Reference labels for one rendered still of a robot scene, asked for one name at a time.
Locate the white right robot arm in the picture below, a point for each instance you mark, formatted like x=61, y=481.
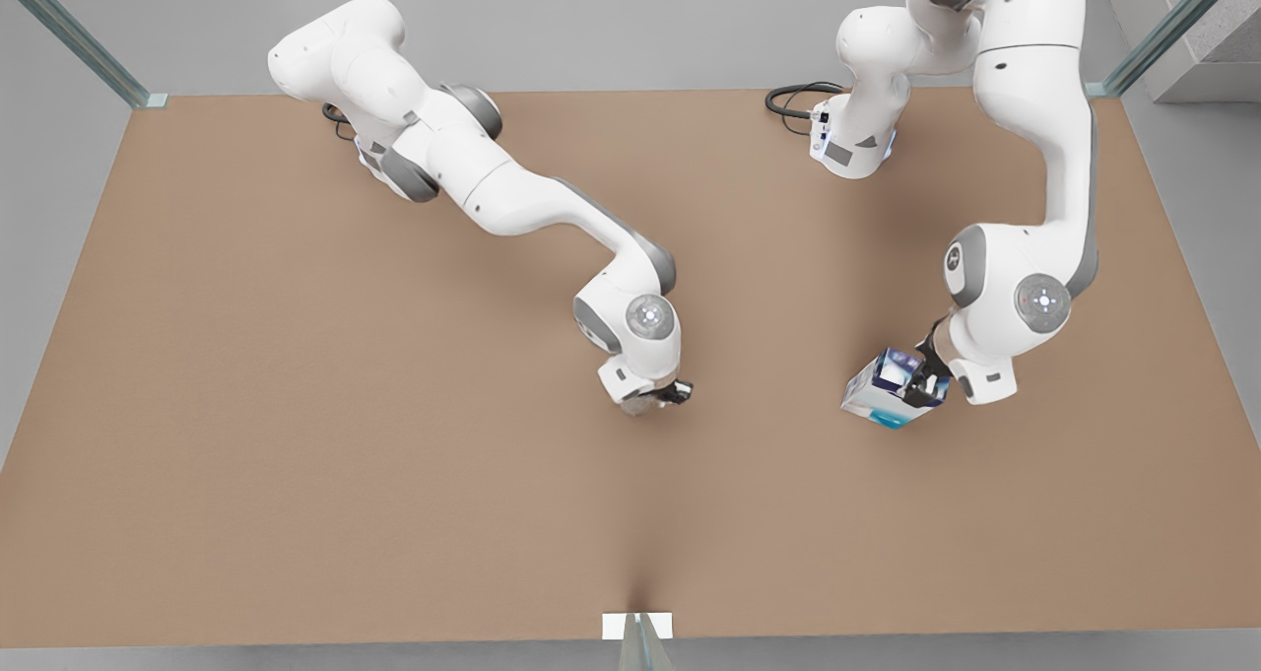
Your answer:
x=512, y=193

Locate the silver frame post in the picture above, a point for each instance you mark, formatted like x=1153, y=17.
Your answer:
x=1162, y=31
x=74, y=33
x=642, y=641

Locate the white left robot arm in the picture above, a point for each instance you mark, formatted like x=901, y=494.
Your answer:
x=1034, y=139

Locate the blue printed box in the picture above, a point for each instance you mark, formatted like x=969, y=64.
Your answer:
x=882, y=388

